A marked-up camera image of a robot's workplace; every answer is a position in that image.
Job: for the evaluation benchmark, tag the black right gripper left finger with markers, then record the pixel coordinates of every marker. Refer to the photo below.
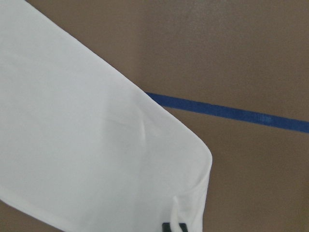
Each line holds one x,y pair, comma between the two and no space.
166,227

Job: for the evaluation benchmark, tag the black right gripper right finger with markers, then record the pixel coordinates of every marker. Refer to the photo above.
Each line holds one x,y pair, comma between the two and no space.
183,227

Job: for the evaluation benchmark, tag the white long-sleeve printed shirt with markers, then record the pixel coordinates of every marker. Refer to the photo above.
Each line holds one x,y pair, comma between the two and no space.
84,149

